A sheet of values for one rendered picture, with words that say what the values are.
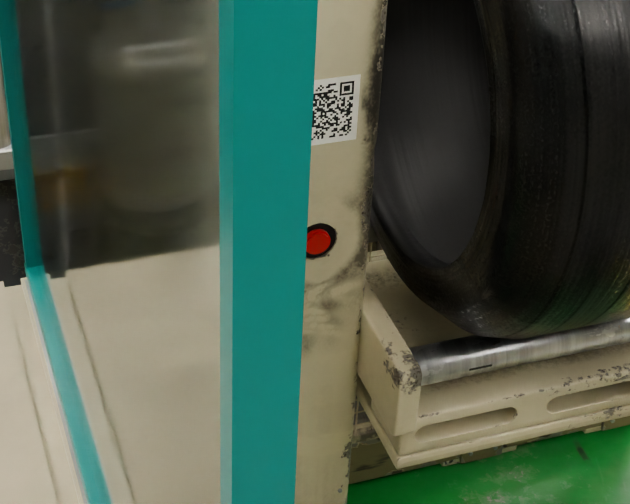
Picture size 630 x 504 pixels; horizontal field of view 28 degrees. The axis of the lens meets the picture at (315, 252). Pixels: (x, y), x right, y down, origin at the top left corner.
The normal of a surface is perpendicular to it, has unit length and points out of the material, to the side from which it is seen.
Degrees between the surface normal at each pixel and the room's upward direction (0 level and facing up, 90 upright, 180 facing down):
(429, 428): 0
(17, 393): 0
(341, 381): 90
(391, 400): 90
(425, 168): 36
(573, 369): 0
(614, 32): 57
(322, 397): 90
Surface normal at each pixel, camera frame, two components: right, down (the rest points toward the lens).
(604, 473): 0.04, -0.81
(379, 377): -0.94, 0.16
